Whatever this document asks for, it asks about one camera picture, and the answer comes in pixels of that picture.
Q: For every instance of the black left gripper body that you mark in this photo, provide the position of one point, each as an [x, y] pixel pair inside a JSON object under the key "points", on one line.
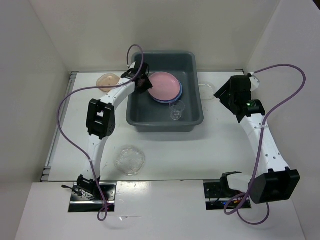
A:
{"points": [[146, 75]]}

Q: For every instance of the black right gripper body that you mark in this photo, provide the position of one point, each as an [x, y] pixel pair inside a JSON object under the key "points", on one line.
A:
{"points": [[231, 99]]}

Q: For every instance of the pink plastic plate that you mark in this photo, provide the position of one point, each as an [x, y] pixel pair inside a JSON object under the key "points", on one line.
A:
{"points": [[165, 86]]}

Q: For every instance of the blue plastic plate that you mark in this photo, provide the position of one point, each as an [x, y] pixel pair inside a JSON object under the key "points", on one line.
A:
{"points": [[172, 100]]}

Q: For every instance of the peach square dish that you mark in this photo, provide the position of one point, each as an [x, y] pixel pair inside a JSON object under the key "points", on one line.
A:
{"points": [[107, 80]]}

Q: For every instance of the clear plastic cup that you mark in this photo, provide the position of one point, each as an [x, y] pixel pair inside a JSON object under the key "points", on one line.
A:
{"points": [[176, 110]]}

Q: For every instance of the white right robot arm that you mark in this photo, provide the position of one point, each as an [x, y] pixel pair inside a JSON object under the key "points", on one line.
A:
{"points": [[274, 180]]}

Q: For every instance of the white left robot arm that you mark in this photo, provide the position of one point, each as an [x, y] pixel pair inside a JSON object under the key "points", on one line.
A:
{"points": [[101, 123]]}

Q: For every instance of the grey plastic bin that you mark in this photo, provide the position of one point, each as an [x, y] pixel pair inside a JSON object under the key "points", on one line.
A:
{"points": [[149, 116]]}

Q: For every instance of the clear textured square dish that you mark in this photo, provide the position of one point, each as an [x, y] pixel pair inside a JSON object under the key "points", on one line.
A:
{"points": [[129, 160]]}

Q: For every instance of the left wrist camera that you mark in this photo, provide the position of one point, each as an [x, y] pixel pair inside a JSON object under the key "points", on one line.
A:
{"points": [[132, 65]]}

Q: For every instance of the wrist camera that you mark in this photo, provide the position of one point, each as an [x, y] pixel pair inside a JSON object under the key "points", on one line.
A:
{"points": [[132, 65], [255, 82]]}

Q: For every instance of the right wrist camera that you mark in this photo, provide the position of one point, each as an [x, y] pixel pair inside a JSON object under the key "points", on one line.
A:
{"points": [[255, 82]]}

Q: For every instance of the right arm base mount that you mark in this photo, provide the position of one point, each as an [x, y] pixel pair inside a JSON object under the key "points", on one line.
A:
{"points": [[215, 197]]}

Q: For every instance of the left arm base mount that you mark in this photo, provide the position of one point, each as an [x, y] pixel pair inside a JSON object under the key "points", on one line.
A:
{"points": [[81, 202]]}

